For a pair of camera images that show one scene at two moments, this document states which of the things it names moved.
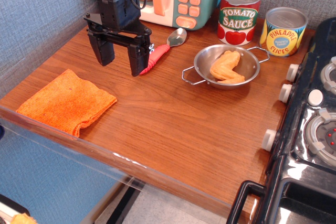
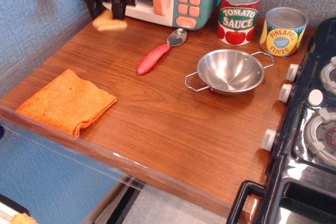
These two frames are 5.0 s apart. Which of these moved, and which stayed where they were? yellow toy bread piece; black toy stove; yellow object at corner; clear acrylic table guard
Moved: yellow toy bread piece
Stayed: clear acrylic table guard; yellow object at corner; black toy stove
